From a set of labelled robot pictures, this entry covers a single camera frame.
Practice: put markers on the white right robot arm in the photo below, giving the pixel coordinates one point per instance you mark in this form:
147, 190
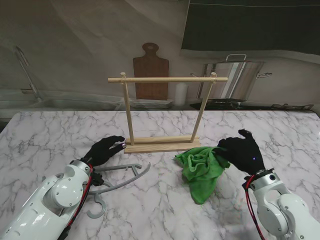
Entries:
275, 200

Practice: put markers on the wooden hanging rack stand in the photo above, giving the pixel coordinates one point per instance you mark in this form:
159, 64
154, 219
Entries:
160, 148

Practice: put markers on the brown wooden cutting board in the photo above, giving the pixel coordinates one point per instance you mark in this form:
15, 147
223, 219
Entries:
150, 70

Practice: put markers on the green microfibre towel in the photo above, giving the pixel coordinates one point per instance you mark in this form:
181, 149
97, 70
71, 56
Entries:
202, 175

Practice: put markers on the chrome kitchen faucet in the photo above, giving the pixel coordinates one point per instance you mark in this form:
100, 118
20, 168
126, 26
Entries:
29, 87

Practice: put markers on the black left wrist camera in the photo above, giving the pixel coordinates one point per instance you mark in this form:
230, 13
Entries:
97, 179

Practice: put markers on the stack of white plates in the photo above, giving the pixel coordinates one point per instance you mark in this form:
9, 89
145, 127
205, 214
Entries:
150, 103

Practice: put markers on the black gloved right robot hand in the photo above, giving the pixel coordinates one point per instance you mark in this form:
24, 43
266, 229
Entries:
242, 155

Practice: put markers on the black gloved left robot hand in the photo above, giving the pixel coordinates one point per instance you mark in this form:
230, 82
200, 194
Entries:
102, 151

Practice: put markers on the dark range hood panel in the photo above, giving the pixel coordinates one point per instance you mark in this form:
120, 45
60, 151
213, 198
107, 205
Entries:
250, 25

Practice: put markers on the stainless steel stockpot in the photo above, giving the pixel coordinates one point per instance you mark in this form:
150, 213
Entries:
240, 80

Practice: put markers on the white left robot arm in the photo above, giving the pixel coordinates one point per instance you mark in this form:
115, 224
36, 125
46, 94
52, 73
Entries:
47, 200

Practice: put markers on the steel sink basin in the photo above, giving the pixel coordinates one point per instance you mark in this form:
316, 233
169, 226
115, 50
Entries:
62, 103

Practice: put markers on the grey plastic clothes hanger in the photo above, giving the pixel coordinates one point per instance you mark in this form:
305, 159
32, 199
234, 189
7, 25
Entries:
115, 168

